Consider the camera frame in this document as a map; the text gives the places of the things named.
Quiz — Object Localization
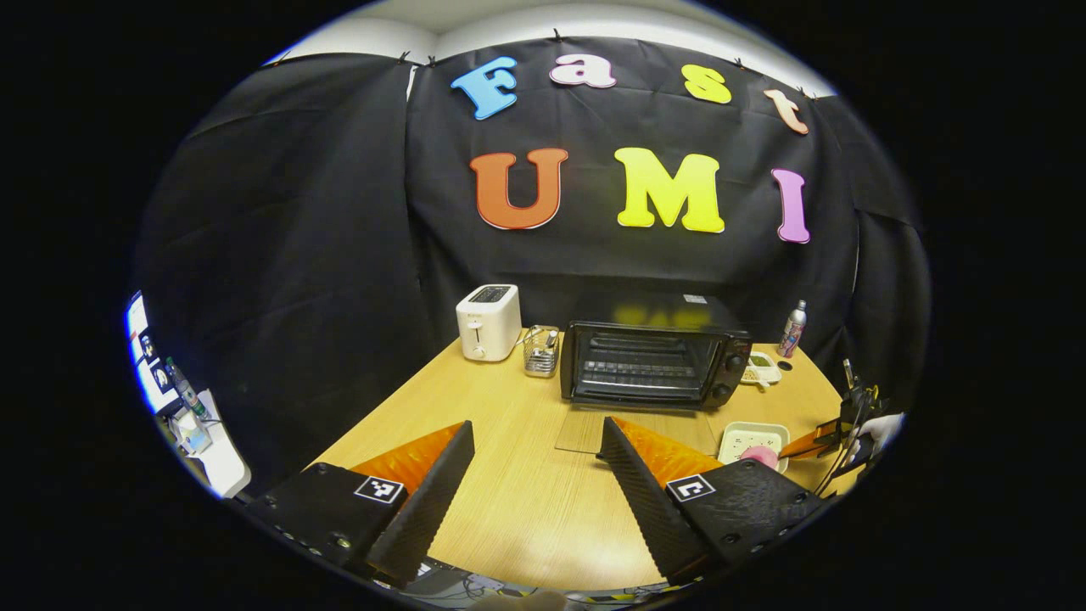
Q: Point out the white side table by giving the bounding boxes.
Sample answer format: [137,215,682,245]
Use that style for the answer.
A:
[170,390,252,499]

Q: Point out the clear plastic bottle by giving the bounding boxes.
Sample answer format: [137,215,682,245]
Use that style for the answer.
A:
[165,356,210,421]

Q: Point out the white divided dish with grains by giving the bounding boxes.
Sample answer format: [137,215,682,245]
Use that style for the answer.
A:
[740,351,783,390]

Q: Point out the computer monitor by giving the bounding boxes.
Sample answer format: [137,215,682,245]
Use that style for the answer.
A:
[126,293,184,417]

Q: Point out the metal wire basket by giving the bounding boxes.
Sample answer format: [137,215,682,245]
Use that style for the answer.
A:
[522,325,562,379]

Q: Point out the white toaster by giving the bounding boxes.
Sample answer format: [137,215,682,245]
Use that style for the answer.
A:
[456,284,523,363]

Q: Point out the black electric oven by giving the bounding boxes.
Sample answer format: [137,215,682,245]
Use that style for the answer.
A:
[556,293,753,455]

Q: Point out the silver drink bottle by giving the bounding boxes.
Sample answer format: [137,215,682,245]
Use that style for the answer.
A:
[778,300,808,359]

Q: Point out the black backdrop cloth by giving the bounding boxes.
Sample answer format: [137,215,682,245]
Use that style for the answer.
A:
[132,36,932,497]

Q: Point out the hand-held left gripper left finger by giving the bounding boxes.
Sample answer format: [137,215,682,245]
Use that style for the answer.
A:
[246,420,476,586]

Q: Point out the white rectangular plate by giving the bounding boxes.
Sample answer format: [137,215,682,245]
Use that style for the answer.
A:
[718,422,791,474]

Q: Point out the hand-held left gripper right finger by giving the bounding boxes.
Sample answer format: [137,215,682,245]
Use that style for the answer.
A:
[598,416,832,586]

